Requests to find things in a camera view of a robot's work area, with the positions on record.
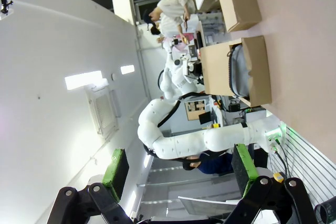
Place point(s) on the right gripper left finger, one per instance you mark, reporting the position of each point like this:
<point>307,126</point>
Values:
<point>115,174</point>

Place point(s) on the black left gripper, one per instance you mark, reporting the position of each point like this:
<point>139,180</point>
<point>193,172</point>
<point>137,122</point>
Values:
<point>195,70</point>

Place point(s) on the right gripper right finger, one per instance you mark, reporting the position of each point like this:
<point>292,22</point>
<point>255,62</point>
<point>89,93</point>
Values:
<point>244,171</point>

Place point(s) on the grey campus pencil case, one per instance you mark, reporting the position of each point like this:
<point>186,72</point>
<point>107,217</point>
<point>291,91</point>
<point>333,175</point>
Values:
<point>239,72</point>

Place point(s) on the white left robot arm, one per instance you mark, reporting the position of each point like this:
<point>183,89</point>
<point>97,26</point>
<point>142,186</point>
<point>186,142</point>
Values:
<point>183,142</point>

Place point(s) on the person in navy top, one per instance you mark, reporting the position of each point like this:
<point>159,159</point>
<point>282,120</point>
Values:
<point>212,165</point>

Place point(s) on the brown cork board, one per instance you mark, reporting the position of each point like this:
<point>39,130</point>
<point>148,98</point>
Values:
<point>195,108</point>

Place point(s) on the white flat sheet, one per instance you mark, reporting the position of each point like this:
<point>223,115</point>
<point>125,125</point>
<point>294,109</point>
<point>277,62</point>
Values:
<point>207,205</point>

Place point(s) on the white ceiling air vent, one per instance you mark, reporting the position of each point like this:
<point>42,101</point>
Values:
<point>103,111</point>

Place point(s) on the person in cream top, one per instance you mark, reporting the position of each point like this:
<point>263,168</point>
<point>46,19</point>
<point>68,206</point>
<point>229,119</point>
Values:
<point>173,9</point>

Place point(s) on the small rectangular ceiling light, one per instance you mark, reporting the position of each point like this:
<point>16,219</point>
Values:
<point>127,69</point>

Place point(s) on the black cylindrical cup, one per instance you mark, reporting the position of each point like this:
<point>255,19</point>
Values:
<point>326,212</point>

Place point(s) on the large rectangular ceiling light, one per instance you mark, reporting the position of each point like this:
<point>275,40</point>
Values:
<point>84,79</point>

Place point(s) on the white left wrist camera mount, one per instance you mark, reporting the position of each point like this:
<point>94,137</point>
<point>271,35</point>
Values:
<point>185,66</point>

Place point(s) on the aluminium profile base plate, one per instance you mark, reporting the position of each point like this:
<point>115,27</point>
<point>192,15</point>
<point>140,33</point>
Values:
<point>309,161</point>

